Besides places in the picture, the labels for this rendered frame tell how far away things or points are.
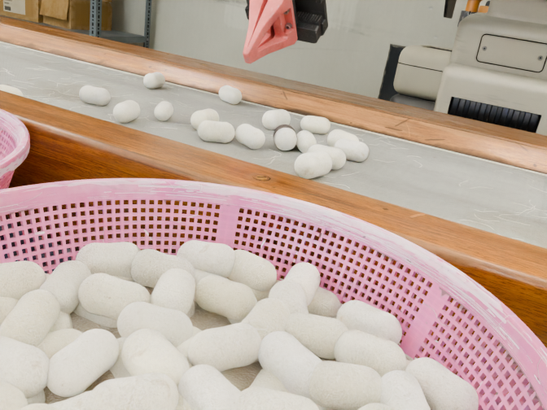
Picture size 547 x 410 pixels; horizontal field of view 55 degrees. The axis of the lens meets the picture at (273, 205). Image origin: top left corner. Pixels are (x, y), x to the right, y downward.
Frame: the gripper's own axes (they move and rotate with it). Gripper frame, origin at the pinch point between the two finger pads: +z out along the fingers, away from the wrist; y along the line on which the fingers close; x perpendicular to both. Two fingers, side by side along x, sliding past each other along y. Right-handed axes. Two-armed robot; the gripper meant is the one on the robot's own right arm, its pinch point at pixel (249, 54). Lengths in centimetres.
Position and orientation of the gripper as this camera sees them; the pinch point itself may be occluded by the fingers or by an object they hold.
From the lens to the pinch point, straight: 59.7
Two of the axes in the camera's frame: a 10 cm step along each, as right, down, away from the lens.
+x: 1.6, 5.1, 8.4
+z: -4.3, 8.1, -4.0
